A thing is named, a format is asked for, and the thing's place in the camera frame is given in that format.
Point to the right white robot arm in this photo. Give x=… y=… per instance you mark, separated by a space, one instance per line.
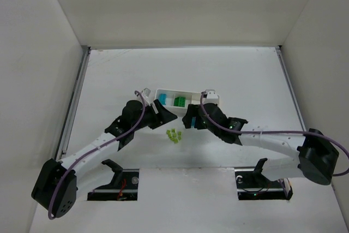
x=305 y=154

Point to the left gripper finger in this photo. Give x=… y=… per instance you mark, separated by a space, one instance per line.
x=164 y=116
x=155 y=124

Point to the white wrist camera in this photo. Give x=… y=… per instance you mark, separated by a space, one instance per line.
x=146 y=94
x=211 y=97

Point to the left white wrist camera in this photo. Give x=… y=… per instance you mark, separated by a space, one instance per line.
x=146 y=94

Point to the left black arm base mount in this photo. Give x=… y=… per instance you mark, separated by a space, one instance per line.
x=122 y=187

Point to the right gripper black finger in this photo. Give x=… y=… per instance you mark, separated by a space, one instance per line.
x=200 y=123
x=192 y=111

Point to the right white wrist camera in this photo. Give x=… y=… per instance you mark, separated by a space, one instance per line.
x=211 y=97

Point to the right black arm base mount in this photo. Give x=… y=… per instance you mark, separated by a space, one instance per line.
x=252 y=185

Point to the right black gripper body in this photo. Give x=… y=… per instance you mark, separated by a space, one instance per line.
x=197 y=117

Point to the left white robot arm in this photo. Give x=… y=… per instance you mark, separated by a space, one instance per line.
x=61 y=182

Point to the white three-compartment tray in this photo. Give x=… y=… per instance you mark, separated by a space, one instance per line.
x=191 y=98

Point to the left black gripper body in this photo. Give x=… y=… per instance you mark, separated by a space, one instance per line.
x=156 y=114

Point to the lime small lego pile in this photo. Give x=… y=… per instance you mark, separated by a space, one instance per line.
x=174 y=135

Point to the cyan lego brick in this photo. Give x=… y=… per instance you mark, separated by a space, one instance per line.
x=162 y=98

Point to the small green cyan lego stack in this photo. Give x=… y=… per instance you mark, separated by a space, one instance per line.
x=193 y=122

